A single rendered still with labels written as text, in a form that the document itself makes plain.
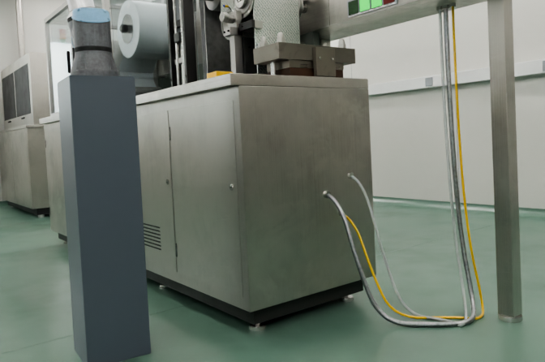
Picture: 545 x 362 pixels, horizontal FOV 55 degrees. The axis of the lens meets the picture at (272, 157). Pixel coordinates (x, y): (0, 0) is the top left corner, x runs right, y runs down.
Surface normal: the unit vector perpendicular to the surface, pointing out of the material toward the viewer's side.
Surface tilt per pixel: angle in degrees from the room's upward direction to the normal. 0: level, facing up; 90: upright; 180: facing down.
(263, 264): 90
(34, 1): 90
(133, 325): 90
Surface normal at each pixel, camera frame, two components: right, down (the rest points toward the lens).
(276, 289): 0.61, 0.00
